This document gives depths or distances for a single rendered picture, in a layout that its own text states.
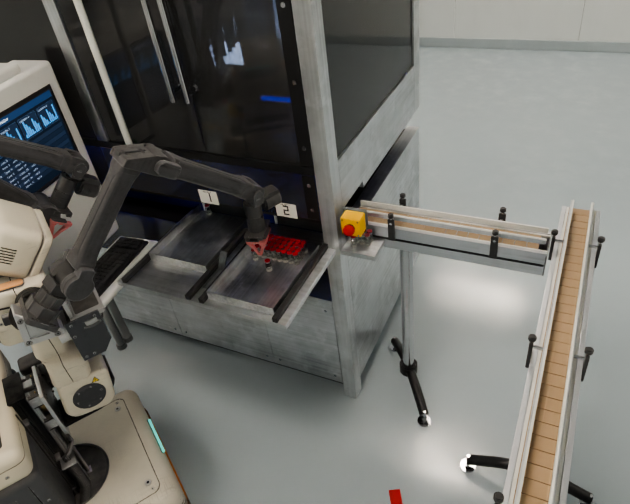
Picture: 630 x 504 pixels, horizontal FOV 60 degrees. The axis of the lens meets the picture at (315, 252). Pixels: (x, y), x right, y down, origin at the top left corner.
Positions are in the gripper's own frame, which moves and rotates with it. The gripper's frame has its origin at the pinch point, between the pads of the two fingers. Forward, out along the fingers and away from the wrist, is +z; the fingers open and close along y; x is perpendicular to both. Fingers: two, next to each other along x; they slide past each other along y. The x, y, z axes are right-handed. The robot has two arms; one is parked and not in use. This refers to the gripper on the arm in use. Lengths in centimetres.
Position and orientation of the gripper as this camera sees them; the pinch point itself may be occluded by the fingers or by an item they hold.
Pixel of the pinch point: (261, 249)
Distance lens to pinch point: 189.5
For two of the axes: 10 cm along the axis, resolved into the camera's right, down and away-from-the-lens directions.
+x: -9.8, -0.4, 2.1
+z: 1.0, 7.8, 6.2
